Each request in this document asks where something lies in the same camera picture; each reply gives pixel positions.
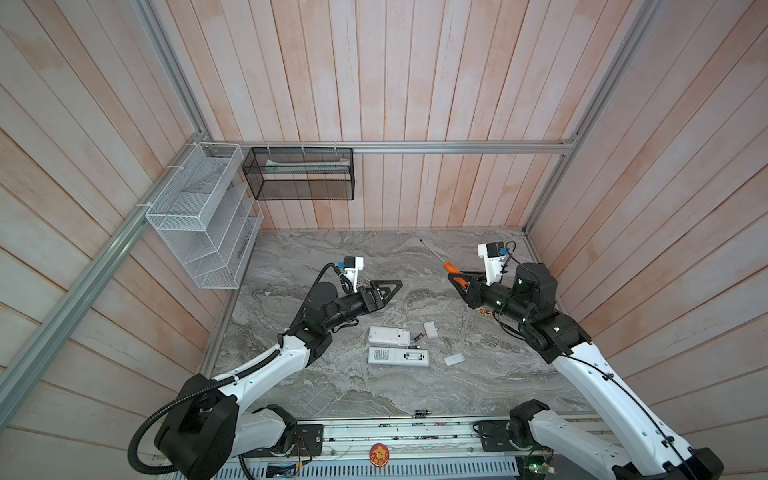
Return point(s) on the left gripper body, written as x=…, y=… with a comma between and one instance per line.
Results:
x=365, y=306

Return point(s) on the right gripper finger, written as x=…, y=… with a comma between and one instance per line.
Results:
x=466, y=278
x=461, y=285

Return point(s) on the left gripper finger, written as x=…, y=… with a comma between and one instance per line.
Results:
x=387, y=293
x=388, y=283

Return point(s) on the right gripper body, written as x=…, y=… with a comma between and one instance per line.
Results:
x=493, y=297

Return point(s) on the orange black screwdriver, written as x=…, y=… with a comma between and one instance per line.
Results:
x=448, y=266

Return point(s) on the white remote control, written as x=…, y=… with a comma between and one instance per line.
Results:
x=389, y=337

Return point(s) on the white battery cover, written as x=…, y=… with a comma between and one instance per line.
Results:
x=454, y=359
x=430, y=329

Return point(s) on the white remote with label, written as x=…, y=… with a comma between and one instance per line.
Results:
x=398, y=357

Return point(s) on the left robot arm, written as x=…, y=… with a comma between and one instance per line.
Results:
x=210, y=421

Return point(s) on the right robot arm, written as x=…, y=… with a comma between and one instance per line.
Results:
x=647, y=448

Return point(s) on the red round sticker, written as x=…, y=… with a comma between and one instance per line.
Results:
x=379, y=455

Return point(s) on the black mesh basket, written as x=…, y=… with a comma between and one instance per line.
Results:
x=300, y=173

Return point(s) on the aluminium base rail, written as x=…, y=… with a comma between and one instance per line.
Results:
x=396, y=438

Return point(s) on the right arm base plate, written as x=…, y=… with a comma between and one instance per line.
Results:
x=505, y=436

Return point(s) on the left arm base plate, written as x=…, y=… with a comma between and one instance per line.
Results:
x=306, y=441

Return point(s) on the white wire mesh shelf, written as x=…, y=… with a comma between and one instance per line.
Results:
x=204, y=215

